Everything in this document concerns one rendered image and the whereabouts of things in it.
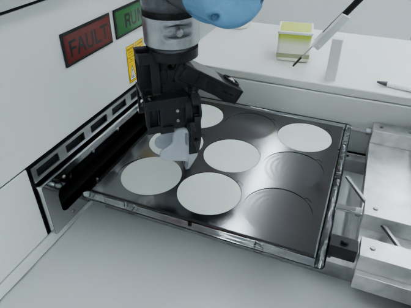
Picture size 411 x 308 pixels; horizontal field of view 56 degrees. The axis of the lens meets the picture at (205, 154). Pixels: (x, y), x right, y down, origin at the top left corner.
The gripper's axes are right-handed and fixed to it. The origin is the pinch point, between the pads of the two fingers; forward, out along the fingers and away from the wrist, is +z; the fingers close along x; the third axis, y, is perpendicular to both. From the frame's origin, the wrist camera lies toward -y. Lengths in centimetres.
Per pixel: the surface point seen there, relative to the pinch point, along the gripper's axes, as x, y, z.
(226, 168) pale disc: 2.3, -5.6, 1.3
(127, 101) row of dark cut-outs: -15.9, 7.4, -4.5
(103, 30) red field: -12.9, 9.9, -19.0
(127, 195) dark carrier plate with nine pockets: 3.8, 11.3, 1.3
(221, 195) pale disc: 8.4, -2.4, 1.3
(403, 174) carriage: 11.3, -34.9, 3.4
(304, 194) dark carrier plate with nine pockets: 12.3, -14.5, 1.3
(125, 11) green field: -18.0, 5.5, -20.1
